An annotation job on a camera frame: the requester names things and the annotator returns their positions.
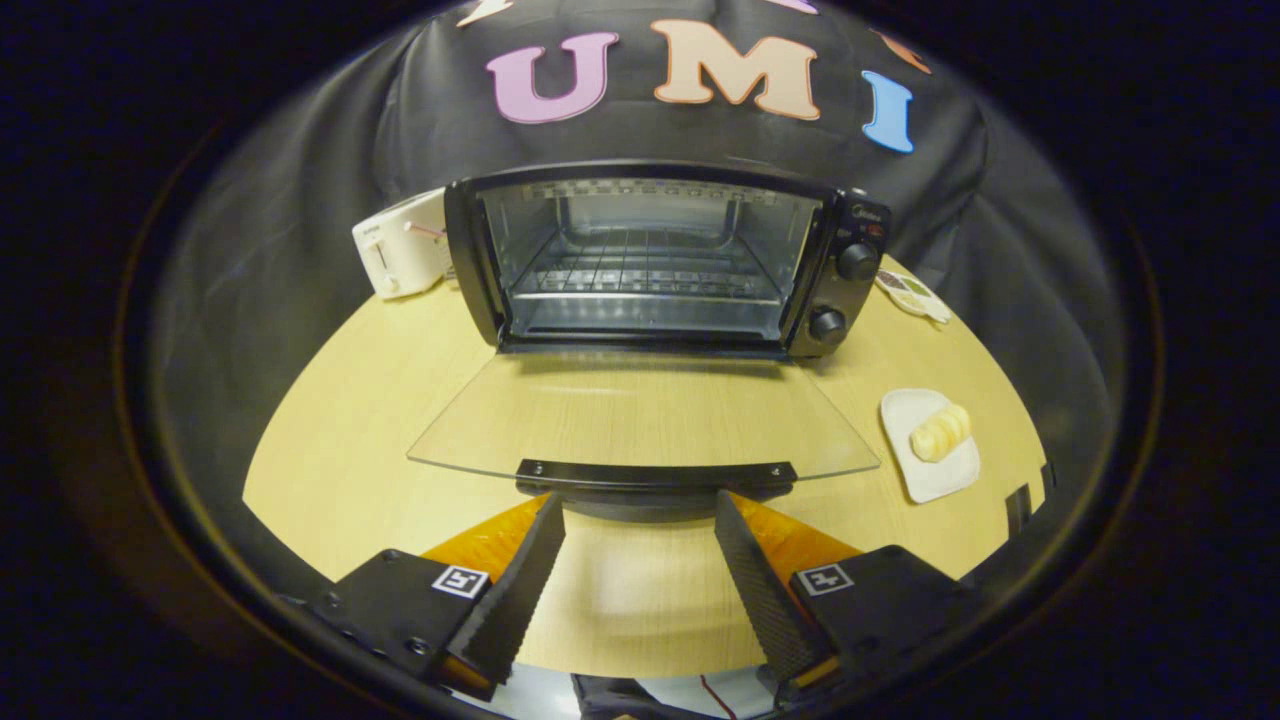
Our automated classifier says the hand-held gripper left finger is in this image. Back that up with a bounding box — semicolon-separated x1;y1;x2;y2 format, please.
280;490;567;701

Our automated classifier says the white bread toaster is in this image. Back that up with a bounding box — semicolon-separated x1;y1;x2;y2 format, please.
351;188;453;301

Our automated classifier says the black toaster oven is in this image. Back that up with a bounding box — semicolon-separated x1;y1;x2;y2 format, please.
407;160;894;523

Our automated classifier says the ridged bread roll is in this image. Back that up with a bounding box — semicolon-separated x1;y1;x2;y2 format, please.
909;403;972;463

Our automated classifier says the white divided seasoning dish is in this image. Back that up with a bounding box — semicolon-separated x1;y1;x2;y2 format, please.
875;268;953;326

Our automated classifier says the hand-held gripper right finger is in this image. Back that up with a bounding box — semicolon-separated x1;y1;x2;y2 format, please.
714;490;986;706

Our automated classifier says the white square plate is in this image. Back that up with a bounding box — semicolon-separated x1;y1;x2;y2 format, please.
880;388;982;504

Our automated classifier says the thin red cable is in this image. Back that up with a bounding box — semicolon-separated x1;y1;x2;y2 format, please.
698;675;739;720

